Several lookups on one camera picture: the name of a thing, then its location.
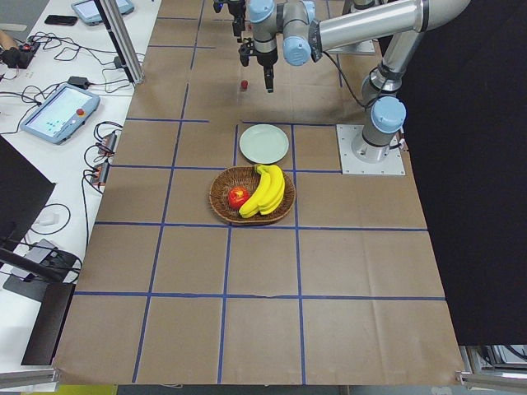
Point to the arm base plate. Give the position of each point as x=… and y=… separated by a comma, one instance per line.
x=357, y=157

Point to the black smartphone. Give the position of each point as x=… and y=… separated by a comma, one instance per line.
x=60, y=20

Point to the red apple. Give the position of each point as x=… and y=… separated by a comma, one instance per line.
x=237, y=197

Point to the black monitor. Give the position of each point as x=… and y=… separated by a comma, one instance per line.
x=36, y=290

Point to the blue teach pendant near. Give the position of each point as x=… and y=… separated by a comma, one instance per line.
x=61, y=114

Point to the black power adapter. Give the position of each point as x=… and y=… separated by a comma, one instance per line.
x=80, y=82

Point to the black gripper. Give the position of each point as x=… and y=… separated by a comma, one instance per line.
x=235, y=11
x=265, y=59

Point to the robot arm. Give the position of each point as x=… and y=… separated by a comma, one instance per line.
x=292, y=29

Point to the yellow banana bunch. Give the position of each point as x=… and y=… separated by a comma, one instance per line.
x=269, y=193

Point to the light green plate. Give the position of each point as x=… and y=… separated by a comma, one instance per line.
x=264, y=144

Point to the aluminium frame post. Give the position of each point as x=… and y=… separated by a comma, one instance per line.
x=118, y=33

